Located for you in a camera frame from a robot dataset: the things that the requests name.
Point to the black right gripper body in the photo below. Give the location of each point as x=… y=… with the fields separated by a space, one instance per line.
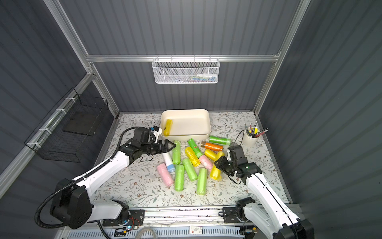
x=225 y=165

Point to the orange trash bag roll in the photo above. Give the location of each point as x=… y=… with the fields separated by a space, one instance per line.
x=211 y=146

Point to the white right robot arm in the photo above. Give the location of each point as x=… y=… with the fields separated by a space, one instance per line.
x=273 y=217

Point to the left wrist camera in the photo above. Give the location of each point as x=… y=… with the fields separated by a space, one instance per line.
x=156 y=131

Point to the green labelled trash bag roll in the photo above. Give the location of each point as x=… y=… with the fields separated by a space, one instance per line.
x=195 y=148

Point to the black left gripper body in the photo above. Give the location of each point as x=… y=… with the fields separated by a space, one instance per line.
x=160 y=147

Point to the black wire side basket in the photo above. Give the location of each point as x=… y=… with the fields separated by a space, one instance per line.
x=66 y=134

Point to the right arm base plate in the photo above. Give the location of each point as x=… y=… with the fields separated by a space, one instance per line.
x=233 y=214

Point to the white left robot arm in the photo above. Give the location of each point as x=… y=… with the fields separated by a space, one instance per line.
x=71 y=206

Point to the white pen cup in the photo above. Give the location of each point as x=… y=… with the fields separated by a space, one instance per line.
x=252 y=134

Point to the pink trash bag roll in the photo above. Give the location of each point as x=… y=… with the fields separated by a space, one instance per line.
x=165 y=175
x=206 y=163

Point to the white blue trash bag roll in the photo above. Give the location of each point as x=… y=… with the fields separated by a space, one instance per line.
x=168 y=162

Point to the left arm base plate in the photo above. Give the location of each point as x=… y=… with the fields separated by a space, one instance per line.
x=127 y=218

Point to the white wire wall basket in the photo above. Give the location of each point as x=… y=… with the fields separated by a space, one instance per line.
x=186 y=72

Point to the cream storage box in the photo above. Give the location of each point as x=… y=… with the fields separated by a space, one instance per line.
x=187 y=124

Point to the light green trash bag roll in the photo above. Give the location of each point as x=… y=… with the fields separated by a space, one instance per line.
x=202 y=181
x=179 y=178
x=189 y=168
x=176 y=157

